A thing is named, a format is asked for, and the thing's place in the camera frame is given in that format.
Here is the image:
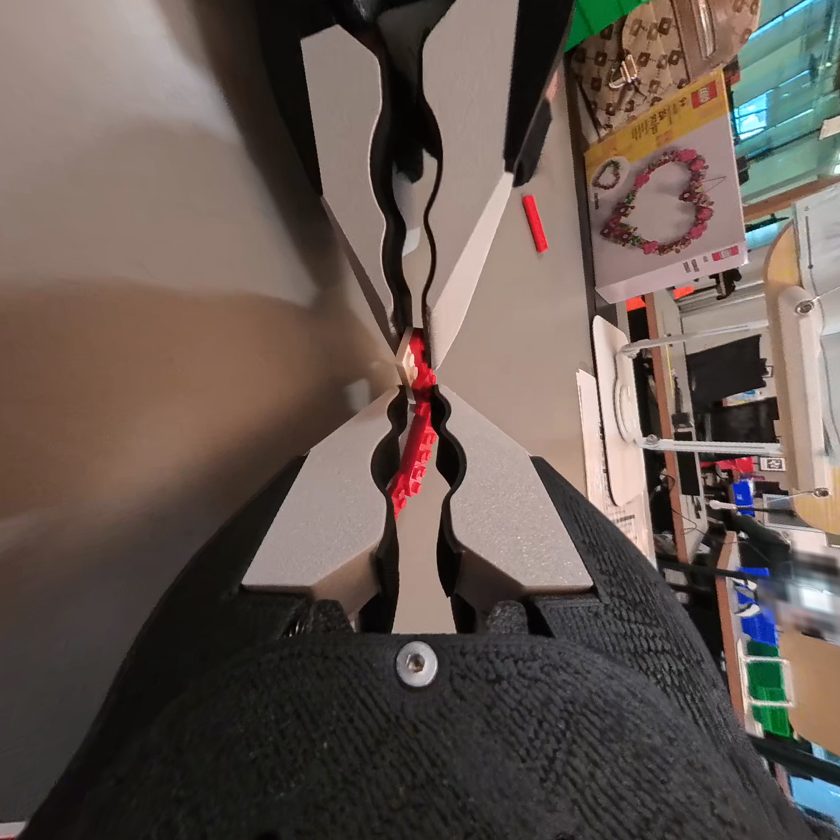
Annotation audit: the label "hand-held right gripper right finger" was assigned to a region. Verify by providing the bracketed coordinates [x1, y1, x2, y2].
[432, 385, 597, 634]

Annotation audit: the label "blue storage bins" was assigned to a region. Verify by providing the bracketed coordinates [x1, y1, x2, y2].
[730, 478, 783, 649]

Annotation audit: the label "brown patterned handbag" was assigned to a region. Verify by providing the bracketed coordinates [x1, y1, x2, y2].
[567, 0, 762, 142]

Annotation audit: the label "green Lego baseplate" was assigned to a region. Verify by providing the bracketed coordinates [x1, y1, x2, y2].
[564, 0, 657, 53]

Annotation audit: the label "white lego set box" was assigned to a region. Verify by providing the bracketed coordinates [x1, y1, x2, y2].
[583, 69, 749, 304]

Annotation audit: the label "green storage bins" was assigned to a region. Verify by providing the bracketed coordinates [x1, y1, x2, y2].
[745, 659, 798, 739]

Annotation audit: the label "white lego piece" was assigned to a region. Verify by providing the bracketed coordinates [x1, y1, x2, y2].
[394, 335, 427, 401]

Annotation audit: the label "printed paper sheet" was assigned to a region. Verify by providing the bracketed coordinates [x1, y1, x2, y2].
[576, 367, 657, 565]

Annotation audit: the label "long red lego brick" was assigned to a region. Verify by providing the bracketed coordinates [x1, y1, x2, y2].
[521, 194, 550, 253]

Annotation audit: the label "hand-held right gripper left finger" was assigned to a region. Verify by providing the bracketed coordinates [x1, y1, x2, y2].
[240, 386, 404, 634]

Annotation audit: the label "red lego arc assembly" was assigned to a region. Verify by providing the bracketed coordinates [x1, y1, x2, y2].
[388, 328, 439, 519]

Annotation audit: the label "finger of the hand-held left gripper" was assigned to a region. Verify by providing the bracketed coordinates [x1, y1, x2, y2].
[420, 0, 521, 367]
[299, 20, 416, 334]

